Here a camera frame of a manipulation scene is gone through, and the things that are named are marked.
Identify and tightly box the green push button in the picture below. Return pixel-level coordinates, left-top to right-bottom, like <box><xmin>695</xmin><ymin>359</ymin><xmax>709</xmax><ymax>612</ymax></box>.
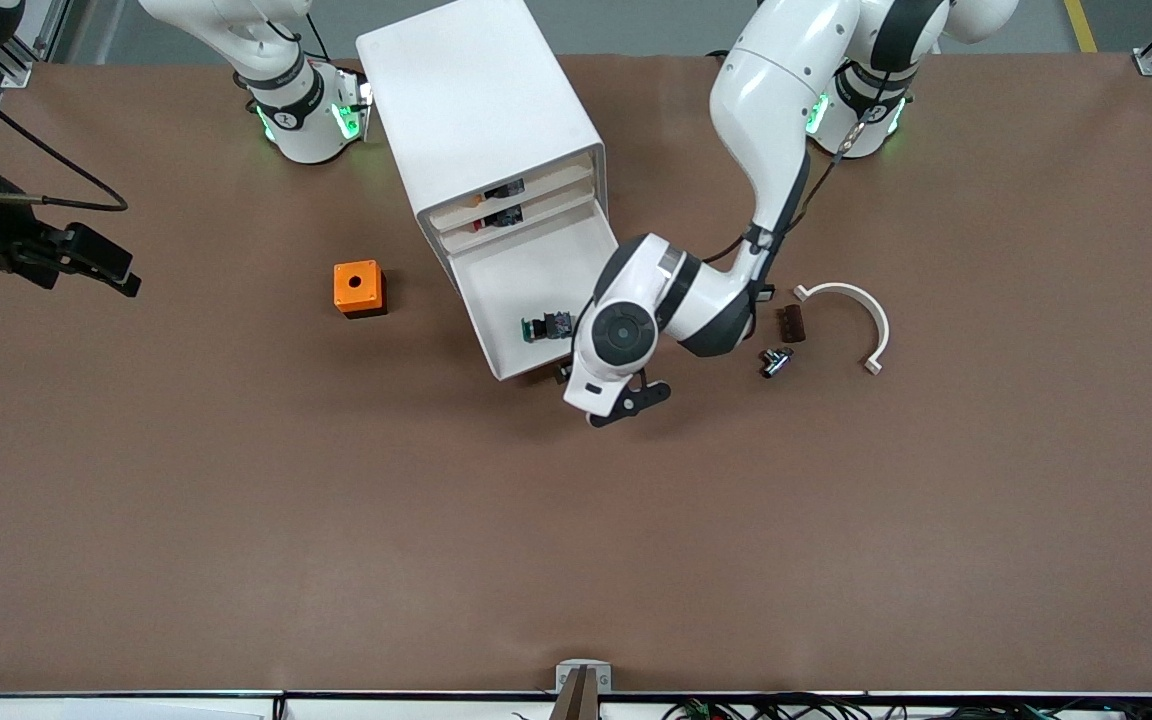
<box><xmin>520</xmin><ymin>309</ymin><xmax>578</xmax><ymax>345</ymax></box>

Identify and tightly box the orange button box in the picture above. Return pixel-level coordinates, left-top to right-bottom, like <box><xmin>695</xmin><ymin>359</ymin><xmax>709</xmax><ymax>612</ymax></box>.
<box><xmin>333</xmin><ymin>260</ymin><xmax>388</xmax><ymax>320</ymax></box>

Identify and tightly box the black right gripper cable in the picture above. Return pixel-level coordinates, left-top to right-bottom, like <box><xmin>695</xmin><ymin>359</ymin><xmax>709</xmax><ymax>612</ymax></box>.
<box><xmin>0</xmin><ymin>48</ymin><xmax>130</xmax><ymax>214</ymax></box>

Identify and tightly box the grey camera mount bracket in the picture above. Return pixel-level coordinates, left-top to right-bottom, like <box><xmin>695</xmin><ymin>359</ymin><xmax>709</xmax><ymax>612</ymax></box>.
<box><xmin>548</xmin><ymin>659</ymin><xmax>614</xmax><ymax>720</ymax></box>

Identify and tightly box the white curved bracket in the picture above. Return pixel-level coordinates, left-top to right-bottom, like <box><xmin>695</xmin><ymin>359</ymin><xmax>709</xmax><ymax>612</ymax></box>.
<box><xmin>793</xmin><ymin>282</ymin><xmax>891</xmax><ymax>377</ymax></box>

